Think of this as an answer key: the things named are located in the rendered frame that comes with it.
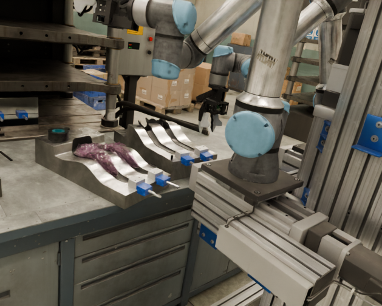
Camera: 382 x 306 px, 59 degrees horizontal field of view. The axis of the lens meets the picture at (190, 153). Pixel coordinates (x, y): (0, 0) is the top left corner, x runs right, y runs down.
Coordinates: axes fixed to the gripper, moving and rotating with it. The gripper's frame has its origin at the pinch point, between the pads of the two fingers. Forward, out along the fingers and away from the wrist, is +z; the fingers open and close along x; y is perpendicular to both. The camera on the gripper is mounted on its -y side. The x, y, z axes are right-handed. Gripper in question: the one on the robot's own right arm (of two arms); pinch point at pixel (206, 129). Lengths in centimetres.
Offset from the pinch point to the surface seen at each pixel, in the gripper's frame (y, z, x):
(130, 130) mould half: -32.0, 9.9, -17.8
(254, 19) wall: -503, -75, 602
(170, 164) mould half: 0.8, 13.5, -17.7
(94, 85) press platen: -76, -2, -17
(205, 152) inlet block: 1.8, 10.0, 0.4
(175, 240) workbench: 3, 53, -10
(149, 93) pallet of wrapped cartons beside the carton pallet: -359, 74, 213
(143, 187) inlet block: 12.9, 14.0, -38.2
